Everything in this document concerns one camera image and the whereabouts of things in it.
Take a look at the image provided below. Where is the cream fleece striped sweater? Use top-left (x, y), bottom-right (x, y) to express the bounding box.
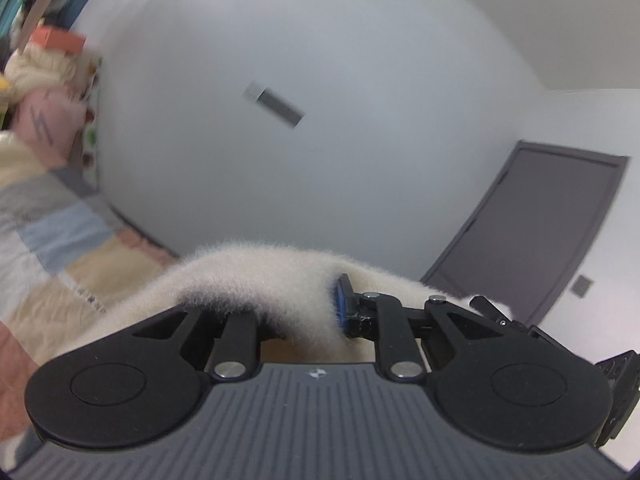
top-left (45, 242), bottom-right (518, 367)

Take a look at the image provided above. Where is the patchwork pastel quilt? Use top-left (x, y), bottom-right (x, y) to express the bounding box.
top-left (0, 132), bottom-right (181, 466)

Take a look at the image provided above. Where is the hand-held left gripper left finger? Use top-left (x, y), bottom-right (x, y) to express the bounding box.
top-left (131, 308), bottom-right (261, 380)

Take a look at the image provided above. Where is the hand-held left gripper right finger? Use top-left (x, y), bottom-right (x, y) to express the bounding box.
top-left (331, 273), bottom-right (506, 381)

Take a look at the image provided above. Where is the cream plush pillow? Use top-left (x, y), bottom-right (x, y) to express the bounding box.
top-left (2, 42), bottom-right (101, 102)

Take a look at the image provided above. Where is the pink pillow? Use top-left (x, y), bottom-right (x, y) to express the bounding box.
top-left (12, 85), bottom-right (89, 169)

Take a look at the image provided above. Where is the patterned white cloth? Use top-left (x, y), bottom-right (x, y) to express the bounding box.
top-left (80, 55), bottom-right (104, 186)

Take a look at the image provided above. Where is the grey door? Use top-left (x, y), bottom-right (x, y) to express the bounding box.
top-left (419, 140), bottom-right (630, 326)

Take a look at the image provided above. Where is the orange box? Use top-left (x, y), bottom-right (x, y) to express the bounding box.
top-left (30, 25), bottom-right (87, 56)

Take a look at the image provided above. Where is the grey wall air conditioner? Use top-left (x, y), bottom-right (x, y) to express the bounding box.
top-left (243, 82), bottom-right (306, 131)

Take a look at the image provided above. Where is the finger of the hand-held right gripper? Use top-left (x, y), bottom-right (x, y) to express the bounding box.
top-left (469, 295), bottom-right (594, 364)

